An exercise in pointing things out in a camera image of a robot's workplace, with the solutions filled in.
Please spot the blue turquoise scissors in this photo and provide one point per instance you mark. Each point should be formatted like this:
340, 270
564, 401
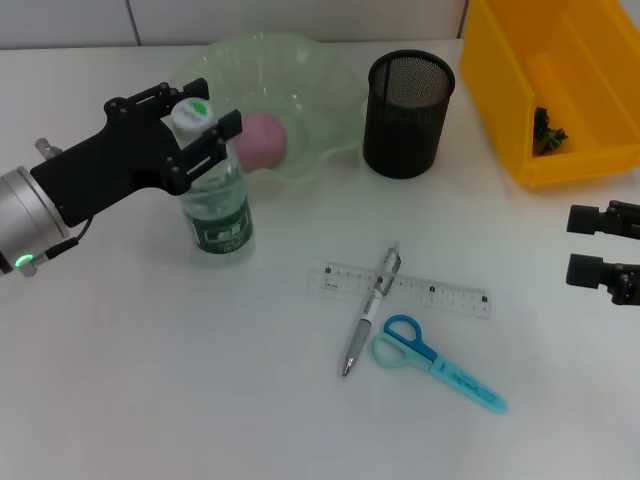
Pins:
450, 372

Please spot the clear plastic ruler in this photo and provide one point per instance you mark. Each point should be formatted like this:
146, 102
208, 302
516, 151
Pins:
442, 294

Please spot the yellow plastic bin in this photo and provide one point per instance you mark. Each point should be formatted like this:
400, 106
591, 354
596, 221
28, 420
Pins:
575, 75

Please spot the clear water bottle green label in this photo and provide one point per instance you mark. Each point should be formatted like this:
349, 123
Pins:
220, 230

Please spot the black mesh pen holder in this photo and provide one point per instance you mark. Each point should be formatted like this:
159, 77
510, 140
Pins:
400, 135

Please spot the green glass fruit bowl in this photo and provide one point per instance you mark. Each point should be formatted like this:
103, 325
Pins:
300, 75

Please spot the left gripper silver plug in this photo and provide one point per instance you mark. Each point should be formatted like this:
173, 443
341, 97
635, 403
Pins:
46, 148

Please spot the pink peach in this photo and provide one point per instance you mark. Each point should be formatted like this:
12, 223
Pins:
262, 145

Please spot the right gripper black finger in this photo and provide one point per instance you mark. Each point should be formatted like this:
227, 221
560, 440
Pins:
587, 219
585, 270

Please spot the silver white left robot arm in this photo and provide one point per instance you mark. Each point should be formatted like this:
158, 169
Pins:
25, 220

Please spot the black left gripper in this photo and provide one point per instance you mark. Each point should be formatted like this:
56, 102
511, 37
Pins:
115, 160

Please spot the grey white ballpoint pen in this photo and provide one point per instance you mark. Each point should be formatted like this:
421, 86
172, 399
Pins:
369, 306

